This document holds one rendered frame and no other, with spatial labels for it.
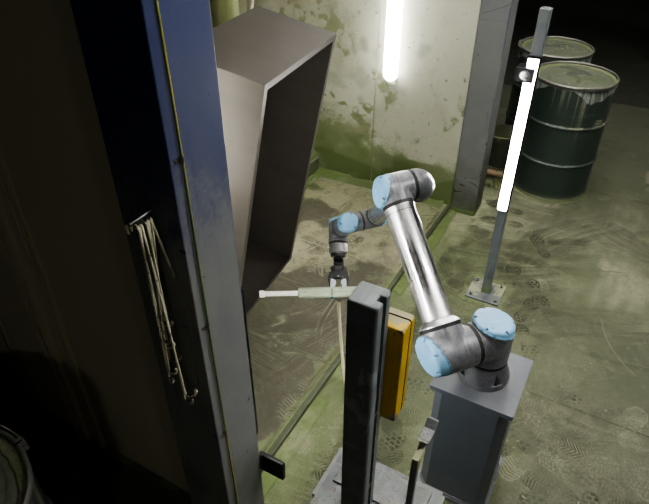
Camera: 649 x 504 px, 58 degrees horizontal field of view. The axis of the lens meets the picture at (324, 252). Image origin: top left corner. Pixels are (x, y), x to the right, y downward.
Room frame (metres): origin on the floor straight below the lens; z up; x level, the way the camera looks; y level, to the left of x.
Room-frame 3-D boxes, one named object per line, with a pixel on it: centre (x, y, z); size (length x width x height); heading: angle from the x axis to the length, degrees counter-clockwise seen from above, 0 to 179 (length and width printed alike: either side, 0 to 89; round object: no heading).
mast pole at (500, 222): (2.71, -0.98, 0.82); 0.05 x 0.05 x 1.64; 61
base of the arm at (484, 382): (1.49, -0.59, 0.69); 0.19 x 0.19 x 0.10
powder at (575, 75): (4.04, -1.77, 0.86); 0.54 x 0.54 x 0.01
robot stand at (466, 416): (1.49, -0.59, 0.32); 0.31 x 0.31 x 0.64; 61
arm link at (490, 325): (1.49, -0.58, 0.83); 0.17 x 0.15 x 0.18; 112
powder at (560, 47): (4.68, -1.84, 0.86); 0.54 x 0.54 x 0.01
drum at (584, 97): (4.03, -1.77, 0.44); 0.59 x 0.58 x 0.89; 166
